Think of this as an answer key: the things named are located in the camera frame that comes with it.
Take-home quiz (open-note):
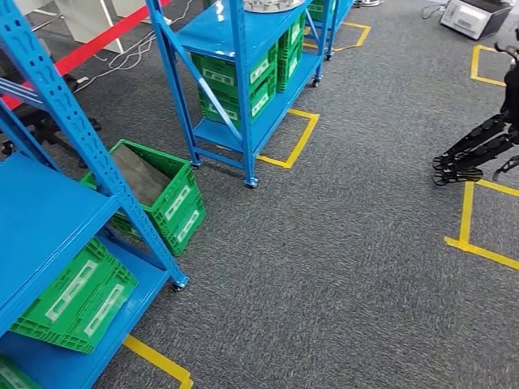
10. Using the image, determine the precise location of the blue metal shelf rack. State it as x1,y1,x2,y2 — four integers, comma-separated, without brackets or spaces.
306,0,354,61
0,0,190,389
145,0,327,189

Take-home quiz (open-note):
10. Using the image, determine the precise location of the yellow floor tape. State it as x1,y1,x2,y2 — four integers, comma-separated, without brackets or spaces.
470,44,508,88
217,109,320,170
444,179,519,271
123,335,194,389
301,21,372,53

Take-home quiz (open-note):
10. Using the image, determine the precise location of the green crate with grey liner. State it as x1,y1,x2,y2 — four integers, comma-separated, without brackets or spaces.
80,139,207,257

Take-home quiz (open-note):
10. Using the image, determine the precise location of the grey plastic wheel cover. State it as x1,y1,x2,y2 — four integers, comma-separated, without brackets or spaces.
243,0,304,15

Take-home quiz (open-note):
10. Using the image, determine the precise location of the red barrier belt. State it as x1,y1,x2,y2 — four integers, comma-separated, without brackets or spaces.
0,0,173,112

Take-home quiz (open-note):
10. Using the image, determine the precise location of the white cabinet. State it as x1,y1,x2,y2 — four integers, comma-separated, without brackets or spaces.
16,0,147,55

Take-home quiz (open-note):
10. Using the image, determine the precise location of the black office chair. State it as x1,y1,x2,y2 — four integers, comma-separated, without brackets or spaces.
0,50,102,162

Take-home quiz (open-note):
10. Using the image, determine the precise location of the white grey machine box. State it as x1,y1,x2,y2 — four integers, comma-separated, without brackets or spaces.
440,0,514,41

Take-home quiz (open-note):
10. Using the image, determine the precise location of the white floor cable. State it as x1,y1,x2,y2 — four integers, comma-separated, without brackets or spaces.
73,0,195,95

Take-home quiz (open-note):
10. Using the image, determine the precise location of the grey floor cable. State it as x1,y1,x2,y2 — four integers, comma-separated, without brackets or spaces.
421,2,446,19

